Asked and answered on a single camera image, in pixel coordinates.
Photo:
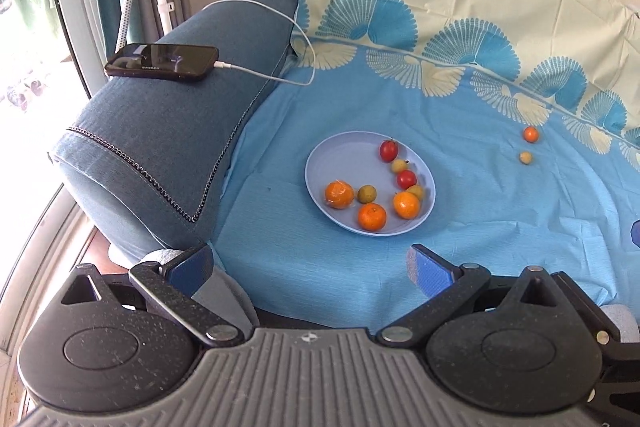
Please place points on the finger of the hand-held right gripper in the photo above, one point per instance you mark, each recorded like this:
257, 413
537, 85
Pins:
636, 234

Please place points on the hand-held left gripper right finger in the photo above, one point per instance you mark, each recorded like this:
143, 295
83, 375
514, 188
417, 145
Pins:
432, 269

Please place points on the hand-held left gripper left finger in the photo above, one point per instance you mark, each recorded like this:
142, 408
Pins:
192, 264

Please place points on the orange mandarin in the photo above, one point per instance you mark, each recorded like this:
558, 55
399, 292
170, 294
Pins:
531, 134
372, 217
406, 204
340, 194

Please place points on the yellow-brown longan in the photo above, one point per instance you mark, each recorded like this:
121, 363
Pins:
416, 192
366, 194
525, 157
399, 165

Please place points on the red cherry tomato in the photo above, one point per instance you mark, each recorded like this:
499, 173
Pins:
389, 150
406, 179

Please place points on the light blue plate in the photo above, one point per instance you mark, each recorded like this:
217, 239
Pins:
340, 162

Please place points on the blue fan-print bedsheet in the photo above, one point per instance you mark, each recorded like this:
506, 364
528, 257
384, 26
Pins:
500, 232

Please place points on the blue denim sofa armrest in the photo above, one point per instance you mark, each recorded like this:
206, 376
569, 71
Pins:
165, 122

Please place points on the black smartphone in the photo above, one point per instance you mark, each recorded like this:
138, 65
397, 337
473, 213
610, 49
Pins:
160, 59

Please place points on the grey door frame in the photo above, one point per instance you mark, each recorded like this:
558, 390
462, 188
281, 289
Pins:
70, 7

